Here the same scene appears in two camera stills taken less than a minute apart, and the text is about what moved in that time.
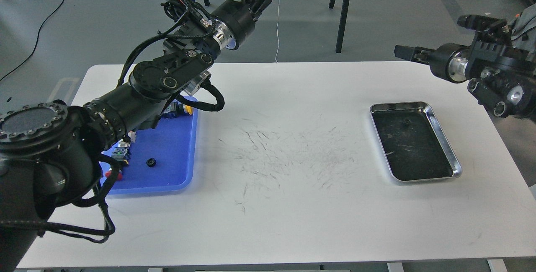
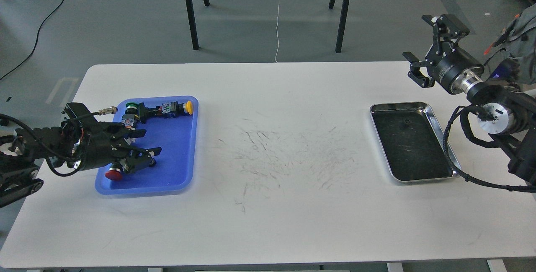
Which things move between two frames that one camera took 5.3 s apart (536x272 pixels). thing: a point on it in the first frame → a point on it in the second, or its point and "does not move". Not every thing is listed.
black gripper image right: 449,61 → 454,71
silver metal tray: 414,145 does not move
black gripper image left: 234,20 → 104,146
